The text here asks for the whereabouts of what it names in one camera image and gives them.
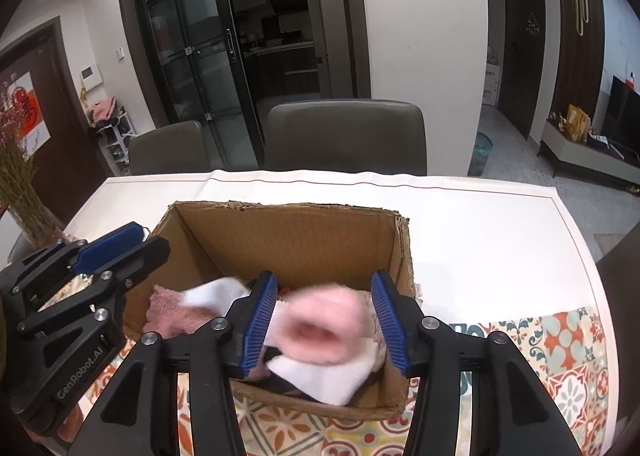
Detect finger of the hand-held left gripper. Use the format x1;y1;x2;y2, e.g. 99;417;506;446
17;236;171;339
0;222;146;295

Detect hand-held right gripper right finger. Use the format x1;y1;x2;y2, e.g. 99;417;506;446
371;270;583;456

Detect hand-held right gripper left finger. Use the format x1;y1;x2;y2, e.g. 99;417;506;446
65;271;278;456

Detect grey floral fabric pouch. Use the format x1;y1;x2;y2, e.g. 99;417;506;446
350;303;390;374

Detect white cloth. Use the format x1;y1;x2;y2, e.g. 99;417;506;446
181;276;252;313

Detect mauve towel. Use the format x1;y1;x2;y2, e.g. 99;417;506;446
145;284;236;339

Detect pink fluffy headband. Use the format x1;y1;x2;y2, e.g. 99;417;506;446
274;286;381;367

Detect brown cardboard box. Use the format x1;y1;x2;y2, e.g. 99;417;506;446
122;201;418;421

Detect white shoe rack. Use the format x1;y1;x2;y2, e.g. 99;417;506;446
92;108;138;175

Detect dried flowers in vase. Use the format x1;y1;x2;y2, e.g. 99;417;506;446
0;86;67;247

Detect grey chair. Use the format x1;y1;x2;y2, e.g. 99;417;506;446
263;100;428;177
128;121;213;177
595;226;640;442

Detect brown wooden entrance door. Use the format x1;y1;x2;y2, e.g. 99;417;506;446
0;18;110;237

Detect pink cloth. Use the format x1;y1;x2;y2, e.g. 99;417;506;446
87;96;119;123

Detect red door poster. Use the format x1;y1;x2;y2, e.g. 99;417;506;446
0;73;52;147

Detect colourful patterned table runner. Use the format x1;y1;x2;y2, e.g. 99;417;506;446
40;271;608;456

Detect teal waste bin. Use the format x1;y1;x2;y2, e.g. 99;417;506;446
469;131;494;177

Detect dark framed glass sliding door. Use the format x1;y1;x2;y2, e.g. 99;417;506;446
117;0;266;167

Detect white television stand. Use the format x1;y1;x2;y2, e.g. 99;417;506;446
537;118;640;194

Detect small white shelf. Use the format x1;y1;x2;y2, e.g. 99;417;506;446
482;63;502;107

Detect yellow packets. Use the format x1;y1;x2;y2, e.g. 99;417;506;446
562;104;592;141

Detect dark wooden room door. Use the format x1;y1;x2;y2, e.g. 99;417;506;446
500;0;551;137

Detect black television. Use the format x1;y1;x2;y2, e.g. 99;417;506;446
600;76;640;157

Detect dark cabinet with gold handles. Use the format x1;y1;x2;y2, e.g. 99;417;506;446
549;0;607;123

